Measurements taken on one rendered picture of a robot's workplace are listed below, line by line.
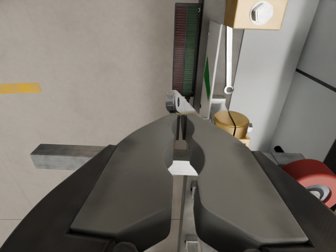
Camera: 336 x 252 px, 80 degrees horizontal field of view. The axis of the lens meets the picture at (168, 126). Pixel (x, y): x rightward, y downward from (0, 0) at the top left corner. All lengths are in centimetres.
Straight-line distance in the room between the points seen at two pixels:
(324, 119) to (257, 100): 16
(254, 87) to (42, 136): 137
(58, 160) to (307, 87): 50
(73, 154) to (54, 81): 102
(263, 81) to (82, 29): 93
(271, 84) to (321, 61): 11
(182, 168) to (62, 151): 19
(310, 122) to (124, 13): 92
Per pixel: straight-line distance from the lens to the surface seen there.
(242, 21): 24
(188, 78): 42
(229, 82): 43
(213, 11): 41
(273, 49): 53
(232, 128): 28
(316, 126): 49
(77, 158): 35
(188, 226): 73
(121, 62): 117
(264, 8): 24
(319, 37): 53
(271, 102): 58
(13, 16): 136
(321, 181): 33
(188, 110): 16
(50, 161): 38
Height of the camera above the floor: 110
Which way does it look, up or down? 60 degrees down
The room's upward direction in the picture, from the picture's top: 176 degrees counter-clockwise
